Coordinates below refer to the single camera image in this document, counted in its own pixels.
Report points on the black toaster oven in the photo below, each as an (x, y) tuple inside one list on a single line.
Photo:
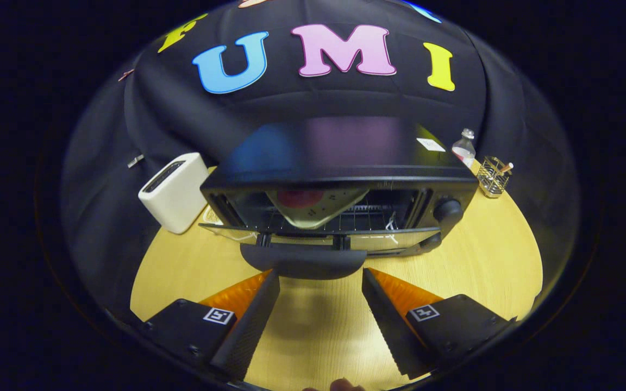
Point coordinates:
[(345, 152)]

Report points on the pen in holder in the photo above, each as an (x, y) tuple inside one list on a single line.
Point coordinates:
[(507, 167)]

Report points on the small dish of snacks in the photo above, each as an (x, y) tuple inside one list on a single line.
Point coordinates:
[(212, 217)]

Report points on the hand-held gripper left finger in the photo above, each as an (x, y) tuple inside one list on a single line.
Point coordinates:
[(248, 331)]

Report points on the black backdrop cloth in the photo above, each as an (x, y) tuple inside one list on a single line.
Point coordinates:
[(101, 163)]

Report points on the pink ham slice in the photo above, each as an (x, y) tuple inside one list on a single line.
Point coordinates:
[(299, 198)]

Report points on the pink clip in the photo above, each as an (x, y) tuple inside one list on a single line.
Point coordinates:
[(126, 75)]

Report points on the clear bottle with label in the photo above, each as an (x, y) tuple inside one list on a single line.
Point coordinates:
[(464, 149)]

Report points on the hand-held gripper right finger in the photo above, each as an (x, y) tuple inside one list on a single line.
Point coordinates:
[(392, 328)]

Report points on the metal clip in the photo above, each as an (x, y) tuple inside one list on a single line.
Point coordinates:
[(136, 161)]

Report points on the cream plate with cherry print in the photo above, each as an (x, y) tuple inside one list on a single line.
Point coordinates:
[(318, 214)]

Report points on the white bread toaster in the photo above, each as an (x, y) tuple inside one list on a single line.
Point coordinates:
[(174, 195)]

